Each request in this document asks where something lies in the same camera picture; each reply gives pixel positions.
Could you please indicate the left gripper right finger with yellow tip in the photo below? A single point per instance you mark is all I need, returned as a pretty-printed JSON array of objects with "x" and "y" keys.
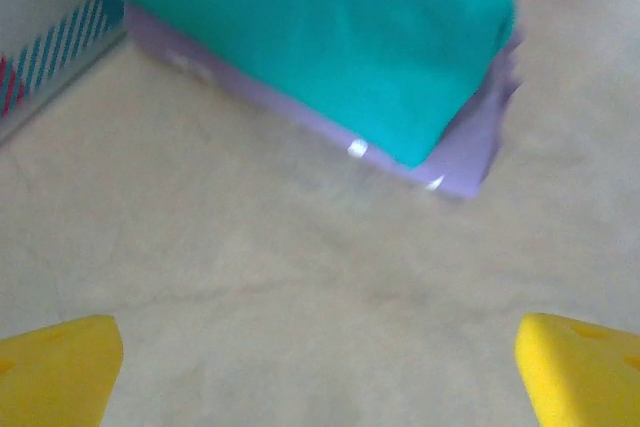
[{"x": 585, "y": 377}]

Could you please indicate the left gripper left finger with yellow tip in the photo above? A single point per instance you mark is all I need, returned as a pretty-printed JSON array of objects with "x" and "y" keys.
[{"x": 55, "y": 377}]

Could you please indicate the teal t-shirt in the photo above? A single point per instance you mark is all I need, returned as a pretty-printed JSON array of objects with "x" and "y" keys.
[{"x": 325, "y": 47}]

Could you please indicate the folded purple t-shirt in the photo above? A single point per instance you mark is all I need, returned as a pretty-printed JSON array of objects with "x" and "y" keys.
[{"x": 465, "y": 162}]

